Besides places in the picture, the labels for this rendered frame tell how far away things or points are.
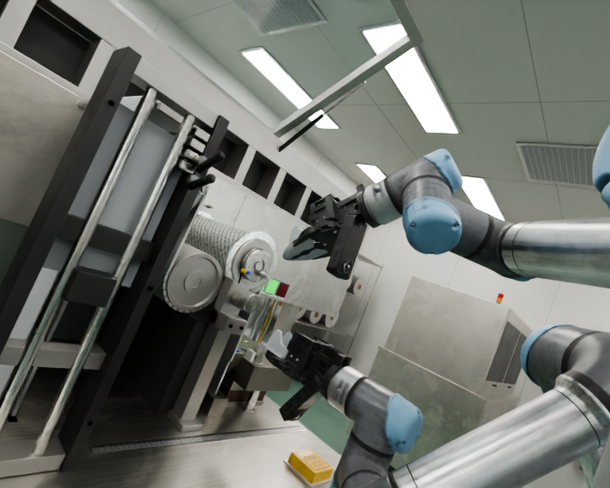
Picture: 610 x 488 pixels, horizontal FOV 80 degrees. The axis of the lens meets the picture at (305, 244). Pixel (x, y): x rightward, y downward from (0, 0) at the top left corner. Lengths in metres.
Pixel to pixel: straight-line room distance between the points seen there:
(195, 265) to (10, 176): 0.42
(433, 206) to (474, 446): 0.31
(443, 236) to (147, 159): 0.42
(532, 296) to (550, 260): 4.68
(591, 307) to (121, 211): 4.93
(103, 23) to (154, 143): 0.50
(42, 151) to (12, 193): 0.10
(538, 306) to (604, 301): 0.61
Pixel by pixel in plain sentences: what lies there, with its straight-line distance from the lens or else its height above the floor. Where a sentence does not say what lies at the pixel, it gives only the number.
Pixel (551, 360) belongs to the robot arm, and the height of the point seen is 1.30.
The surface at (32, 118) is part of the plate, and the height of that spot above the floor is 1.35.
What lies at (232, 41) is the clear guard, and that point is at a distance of 1.08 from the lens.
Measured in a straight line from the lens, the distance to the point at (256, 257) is 0.80.
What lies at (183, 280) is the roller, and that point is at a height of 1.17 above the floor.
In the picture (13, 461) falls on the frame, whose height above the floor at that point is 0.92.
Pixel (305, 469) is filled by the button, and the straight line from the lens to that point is 0.85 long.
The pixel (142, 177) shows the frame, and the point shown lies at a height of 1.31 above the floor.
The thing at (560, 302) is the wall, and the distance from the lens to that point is 5.15.
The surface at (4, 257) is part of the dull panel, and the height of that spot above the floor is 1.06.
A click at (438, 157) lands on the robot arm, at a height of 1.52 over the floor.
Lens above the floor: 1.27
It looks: 4 degrees up
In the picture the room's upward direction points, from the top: 23 degrees clockwise
